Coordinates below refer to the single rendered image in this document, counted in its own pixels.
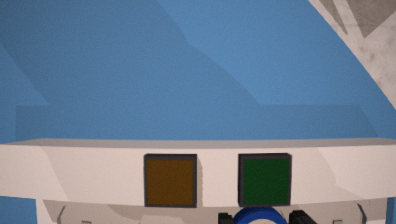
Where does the blue flat mat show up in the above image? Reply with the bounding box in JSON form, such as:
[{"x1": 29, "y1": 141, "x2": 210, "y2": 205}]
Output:
[{"x1": 0, "y1": 0, "x2": 396, "y2": 144}]

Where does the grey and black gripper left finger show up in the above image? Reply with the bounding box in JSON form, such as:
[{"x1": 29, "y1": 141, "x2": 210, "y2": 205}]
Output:
[{"x1": 218, "y1": 213, "x2": 234, "y2": 224}]

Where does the beige tray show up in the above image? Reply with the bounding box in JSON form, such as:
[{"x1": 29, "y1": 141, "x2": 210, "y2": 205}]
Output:
[{"x1": 0, "y1": 138, "x2": 396, "y2": 224}]

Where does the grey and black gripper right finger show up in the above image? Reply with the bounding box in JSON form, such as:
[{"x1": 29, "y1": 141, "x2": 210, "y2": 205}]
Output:
[{"x1": 289, "y1": 210, "x2": 317, "y2": 224}]

